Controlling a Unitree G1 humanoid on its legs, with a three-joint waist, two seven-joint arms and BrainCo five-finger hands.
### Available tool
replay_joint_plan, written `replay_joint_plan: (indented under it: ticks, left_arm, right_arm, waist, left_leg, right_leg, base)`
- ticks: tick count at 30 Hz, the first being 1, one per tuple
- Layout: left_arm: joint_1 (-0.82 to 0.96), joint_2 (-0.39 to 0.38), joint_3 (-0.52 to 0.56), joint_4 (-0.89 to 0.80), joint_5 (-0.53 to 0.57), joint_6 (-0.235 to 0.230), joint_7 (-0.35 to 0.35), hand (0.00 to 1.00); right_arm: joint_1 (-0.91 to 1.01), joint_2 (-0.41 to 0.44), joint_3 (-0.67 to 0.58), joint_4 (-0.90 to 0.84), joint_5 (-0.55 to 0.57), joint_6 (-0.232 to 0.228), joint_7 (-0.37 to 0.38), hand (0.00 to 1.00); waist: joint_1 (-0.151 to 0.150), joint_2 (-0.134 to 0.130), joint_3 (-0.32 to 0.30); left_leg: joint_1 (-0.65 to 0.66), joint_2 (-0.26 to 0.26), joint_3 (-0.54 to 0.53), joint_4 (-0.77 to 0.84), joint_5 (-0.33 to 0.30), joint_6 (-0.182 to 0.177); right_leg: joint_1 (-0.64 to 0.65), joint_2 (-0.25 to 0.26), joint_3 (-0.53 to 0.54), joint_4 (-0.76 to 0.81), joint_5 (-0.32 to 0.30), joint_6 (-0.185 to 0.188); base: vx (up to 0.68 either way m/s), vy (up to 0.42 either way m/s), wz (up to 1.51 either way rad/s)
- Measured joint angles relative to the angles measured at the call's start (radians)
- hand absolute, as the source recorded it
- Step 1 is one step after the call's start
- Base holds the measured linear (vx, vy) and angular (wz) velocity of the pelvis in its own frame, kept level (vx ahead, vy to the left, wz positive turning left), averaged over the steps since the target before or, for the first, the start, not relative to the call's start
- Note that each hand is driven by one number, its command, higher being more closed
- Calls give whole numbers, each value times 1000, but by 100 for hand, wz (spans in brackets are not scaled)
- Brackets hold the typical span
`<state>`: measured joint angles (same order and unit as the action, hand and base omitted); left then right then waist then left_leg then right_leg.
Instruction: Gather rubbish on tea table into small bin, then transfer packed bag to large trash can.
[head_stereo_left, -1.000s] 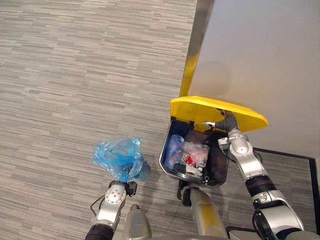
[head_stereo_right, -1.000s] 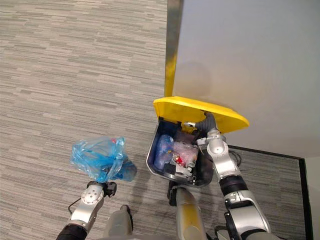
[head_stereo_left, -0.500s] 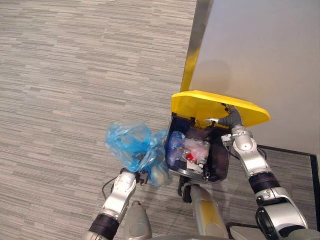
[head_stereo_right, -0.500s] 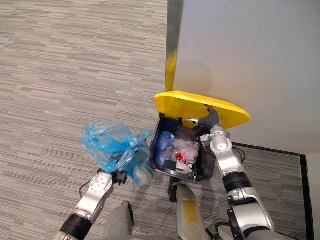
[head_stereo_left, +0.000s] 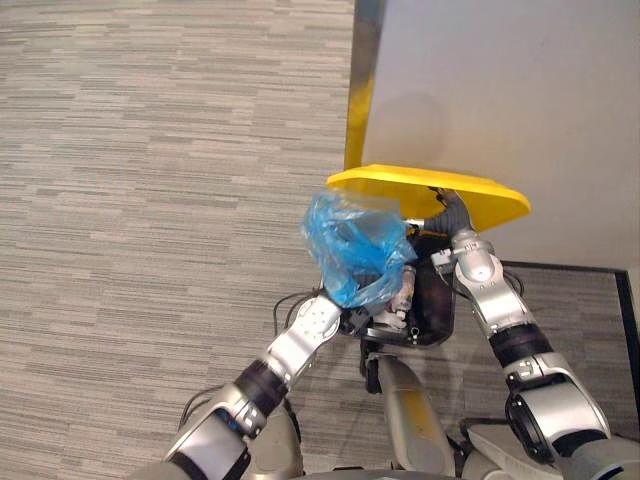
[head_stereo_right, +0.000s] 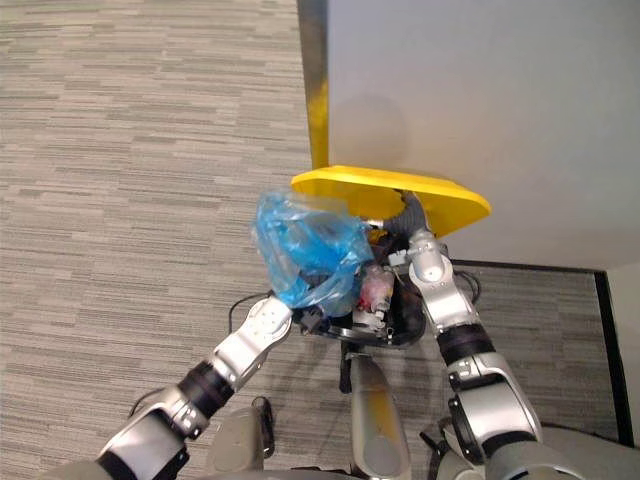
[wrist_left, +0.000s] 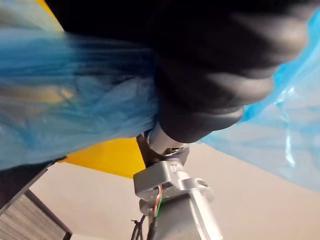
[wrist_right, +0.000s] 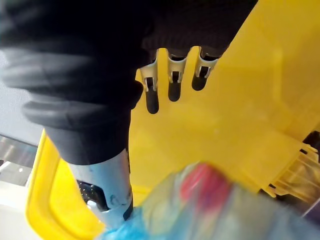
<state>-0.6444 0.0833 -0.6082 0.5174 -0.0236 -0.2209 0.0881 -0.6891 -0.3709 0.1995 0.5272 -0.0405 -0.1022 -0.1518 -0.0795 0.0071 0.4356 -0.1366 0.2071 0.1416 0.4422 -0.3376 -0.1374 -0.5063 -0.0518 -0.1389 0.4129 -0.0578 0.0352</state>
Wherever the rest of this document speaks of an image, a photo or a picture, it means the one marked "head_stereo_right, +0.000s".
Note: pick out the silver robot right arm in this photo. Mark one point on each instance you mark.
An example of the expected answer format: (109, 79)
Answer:
(440, 290)

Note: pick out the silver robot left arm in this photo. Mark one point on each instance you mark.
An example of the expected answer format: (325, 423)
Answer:
(250, 340)

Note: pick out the yellow trash can lid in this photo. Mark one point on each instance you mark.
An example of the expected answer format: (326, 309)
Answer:
(440, 195)

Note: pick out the silver robot leg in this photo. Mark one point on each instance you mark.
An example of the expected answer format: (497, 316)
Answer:
(377, 415)
(235, 440)

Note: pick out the black baseboard strip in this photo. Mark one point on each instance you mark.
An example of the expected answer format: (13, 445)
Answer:
(612, 350)

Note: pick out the metallic wall corner trim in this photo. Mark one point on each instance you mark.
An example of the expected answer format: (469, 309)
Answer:
(315, 75)

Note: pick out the silver robot left leg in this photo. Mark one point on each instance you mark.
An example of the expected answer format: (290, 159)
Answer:
(235, 440)

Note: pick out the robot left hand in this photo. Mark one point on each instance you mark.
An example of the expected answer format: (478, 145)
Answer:
(311, 320)

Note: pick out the silver robot right leg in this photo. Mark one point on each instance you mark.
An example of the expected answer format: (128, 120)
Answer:
(377, 415)

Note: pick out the red white rubbish wrapper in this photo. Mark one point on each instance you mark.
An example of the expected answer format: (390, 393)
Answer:
(375, 292)

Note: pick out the large black trash can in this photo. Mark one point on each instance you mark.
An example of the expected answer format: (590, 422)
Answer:
(372, 340)

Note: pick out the blue plastic rubbish bag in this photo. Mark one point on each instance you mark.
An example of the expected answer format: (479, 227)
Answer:
(310, 245)

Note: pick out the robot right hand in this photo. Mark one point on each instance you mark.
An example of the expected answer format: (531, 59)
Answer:
(407, 217)

